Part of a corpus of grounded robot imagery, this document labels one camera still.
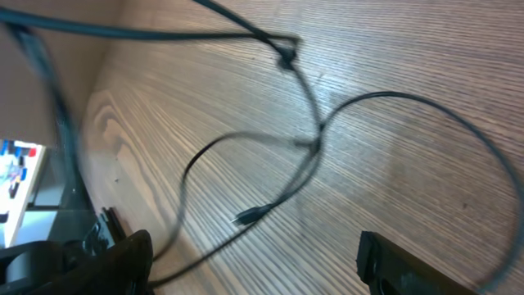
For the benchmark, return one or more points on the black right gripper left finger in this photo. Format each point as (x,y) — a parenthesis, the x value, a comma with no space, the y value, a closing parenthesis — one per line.
(123,269)

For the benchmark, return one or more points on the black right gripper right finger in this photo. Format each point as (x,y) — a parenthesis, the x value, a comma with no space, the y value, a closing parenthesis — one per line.
(388,269)

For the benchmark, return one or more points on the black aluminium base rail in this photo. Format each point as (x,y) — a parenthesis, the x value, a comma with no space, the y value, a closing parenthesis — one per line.
(31,265)

